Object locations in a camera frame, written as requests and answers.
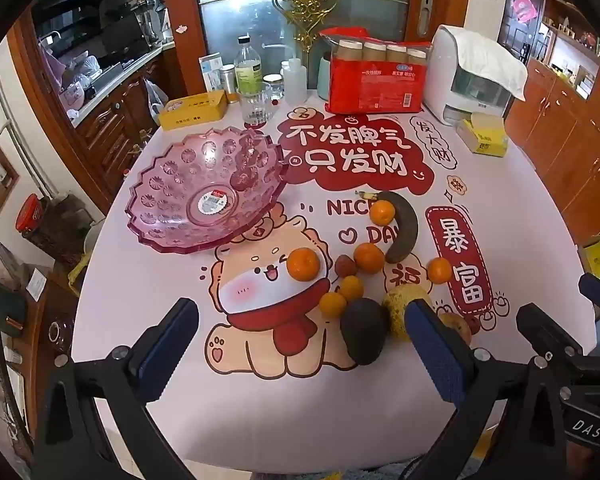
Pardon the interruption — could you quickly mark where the red yellow apple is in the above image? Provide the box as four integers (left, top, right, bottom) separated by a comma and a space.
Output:
439, 312, 473, 347

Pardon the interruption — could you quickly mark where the dark avocado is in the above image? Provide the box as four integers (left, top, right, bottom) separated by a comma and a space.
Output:
340, 298, 390, 366

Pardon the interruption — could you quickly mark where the pink plastic bowl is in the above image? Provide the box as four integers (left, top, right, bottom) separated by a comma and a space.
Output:
125, 127, 288, 258

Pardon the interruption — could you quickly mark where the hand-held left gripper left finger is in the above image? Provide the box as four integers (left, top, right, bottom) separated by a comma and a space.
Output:
32, 297, 201, 480

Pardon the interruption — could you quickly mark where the red paper decoration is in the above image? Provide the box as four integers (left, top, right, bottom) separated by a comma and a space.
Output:
510, 0, 536, 23

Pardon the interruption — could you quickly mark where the wooden kitchen cabinet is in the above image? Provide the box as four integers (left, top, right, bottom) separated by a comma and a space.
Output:
75, 60, 181, 196

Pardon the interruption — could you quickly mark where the small glass jar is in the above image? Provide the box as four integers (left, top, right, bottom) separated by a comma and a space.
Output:
263, 74, 284, 106

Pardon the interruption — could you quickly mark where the wooden sideboard cabinet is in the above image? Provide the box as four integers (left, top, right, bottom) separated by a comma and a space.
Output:
505, 60, 600, 241

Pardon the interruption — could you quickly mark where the yellow tissue box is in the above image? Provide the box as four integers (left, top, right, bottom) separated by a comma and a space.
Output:
455, 114, 511, 157

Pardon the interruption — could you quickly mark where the small metal can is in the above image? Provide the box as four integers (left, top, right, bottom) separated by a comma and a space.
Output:
220, 65, 237, 103

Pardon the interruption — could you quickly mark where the silver door handle plate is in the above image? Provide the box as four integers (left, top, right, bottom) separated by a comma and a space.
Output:
417, 0, 435, 36

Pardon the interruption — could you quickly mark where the white cloth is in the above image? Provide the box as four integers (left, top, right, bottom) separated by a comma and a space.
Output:
452, 27, 530, 101

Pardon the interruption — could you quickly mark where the blue white carton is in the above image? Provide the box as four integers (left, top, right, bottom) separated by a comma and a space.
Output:
198, 53, 226, 92

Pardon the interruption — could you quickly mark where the pink plastic bag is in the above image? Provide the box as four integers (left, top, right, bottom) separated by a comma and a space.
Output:
40, 35, 103, 111

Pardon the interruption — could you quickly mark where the white plastic bag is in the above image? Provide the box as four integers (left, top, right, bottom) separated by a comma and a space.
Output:
144, 77, 170, 126

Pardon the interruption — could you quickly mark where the white countertop appliance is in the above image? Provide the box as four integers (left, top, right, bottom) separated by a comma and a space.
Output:
424, 25, 516, 126

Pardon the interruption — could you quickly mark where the white pot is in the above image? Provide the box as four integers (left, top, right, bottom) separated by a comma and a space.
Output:
85, 217, 106, 256

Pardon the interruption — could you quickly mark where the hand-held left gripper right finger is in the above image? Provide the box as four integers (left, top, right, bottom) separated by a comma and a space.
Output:
405, 297, 573, 480

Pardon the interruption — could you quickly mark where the white plastic squeeze bottle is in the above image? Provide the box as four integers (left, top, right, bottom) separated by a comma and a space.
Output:
280, 58, 307, 106

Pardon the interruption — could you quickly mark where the printed cartoon tablecloth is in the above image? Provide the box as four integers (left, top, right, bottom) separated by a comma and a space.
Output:
70, 87, 600, 461

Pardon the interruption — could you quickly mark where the clear glass tumbler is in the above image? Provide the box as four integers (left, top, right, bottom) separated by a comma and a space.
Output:
239, 91, 271, 128

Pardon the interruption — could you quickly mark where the brown ceramic jar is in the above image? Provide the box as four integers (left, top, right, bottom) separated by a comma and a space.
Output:
47, 317, 73, 356

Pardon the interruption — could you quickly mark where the black range hood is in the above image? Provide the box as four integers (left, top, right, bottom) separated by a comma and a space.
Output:
32, 0, 153, 61

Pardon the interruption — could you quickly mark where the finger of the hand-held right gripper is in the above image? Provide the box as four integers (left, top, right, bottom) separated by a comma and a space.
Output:
516, 303, 584, 361
578, 272, 600, 311

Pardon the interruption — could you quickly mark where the teal canister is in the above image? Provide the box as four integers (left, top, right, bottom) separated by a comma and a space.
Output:
317, 55, 332, 101

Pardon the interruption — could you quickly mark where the clear bottle green label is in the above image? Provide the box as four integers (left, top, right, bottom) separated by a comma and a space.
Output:
234, 36, 265, 97

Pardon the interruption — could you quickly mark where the orange tangerine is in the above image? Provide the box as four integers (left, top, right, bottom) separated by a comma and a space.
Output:
370, 200, 395, 226
338, 275, 365, 302
319, 292, 348, 318
287, 249, 321, 282
354, 242, 386, 275
426, 257, 453, 285

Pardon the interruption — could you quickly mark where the pale yellow melon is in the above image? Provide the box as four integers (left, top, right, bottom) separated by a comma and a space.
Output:
382, 285, 433, 342

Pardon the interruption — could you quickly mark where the dark brown banana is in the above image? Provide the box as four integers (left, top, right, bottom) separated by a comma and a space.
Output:
356, 190, 420, 264

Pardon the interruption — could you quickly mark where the glass jar red lid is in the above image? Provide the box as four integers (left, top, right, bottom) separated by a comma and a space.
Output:
17, 192, 88, 266

